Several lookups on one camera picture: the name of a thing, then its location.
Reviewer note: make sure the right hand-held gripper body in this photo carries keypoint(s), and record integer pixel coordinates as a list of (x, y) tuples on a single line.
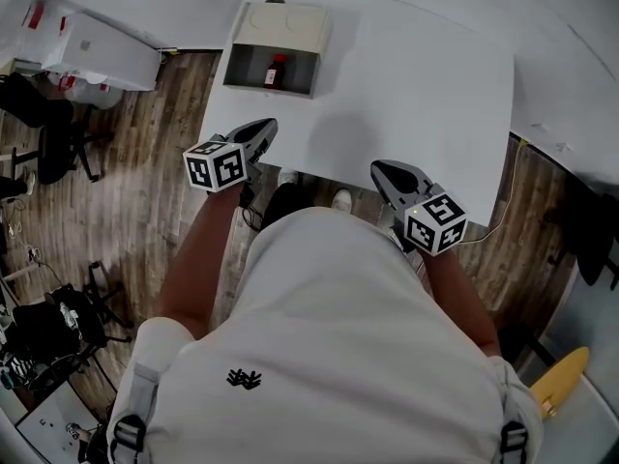
[(435, 223)]

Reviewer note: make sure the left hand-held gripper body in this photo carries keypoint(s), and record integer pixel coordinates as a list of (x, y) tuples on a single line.
[(216, 167)]

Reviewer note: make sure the small brown bottle red cap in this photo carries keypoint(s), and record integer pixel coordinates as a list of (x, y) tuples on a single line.
[(274, 73)]

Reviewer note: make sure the beige box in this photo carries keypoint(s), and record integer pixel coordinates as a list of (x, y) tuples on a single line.
[(285, 24)]

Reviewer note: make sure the person's right forearm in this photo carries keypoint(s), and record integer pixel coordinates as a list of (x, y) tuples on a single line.
[(459, 298)]

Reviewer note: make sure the person's left forearm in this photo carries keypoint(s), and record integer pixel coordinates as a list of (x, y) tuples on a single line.
[(203, 254)]

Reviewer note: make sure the person's white left shoe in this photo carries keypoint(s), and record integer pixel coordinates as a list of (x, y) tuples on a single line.
[(288, 176)]

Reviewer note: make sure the person's white shoe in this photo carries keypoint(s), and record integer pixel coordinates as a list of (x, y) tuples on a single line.
[(342, 199), (288, 176)]

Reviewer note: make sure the person's black trousers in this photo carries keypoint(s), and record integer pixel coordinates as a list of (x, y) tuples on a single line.
[(285, 205)]

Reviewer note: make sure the person's white right shoe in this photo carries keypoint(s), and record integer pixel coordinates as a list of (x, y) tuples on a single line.
[(342, 199)]

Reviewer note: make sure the person's white shirt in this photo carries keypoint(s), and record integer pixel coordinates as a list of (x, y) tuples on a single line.
[(338, 317)]

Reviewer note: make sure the large white carton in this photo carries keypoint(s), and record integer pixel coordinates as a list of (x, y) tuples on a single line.
[(111, 56)]

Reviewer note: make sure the black swivel chair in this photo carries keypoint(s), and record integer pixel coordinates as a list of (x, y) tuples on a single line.
[(592, 235)]

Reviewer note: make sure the black office chair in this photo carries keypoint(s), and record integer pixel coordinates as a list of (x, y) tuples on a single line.
[(58, 143)]

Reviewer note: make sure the yellow board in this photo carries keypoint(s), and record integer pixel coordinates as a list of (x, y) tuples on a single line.
[(561, 380)]

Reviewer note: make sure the black chair with clutter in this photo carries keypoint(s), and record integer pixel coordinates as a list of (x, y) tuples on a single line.
[(58, 327)]

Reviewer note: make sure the clear plastic bag red print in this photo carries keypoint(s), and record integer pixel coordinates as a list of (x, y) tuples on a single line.
[(29, 22)]

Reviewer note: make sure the white side desk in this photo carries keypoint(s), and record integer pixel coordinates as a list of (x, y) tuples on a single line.
[(48, 423)]

